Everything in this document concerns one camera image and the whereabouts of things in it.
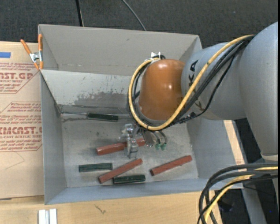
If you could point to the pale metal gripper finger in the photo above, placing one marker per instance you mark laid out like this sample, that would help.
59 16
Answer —
132 149
128 130

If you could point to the red-brown flat block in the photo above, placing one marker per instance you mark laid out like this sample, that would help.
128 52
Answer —
120 171
171 165
109 149

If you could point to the dark green flat block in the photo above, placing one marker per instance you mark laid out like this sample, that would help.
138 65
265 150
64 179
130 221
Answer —
102 116
129 179
95 167

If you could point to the grey metal bin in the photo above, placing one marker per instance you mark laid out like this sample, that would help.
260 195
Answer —
88 134

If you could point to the brown cardboard board red print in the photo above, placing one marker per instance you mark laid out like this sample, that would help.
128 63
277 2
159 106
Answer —
18 162

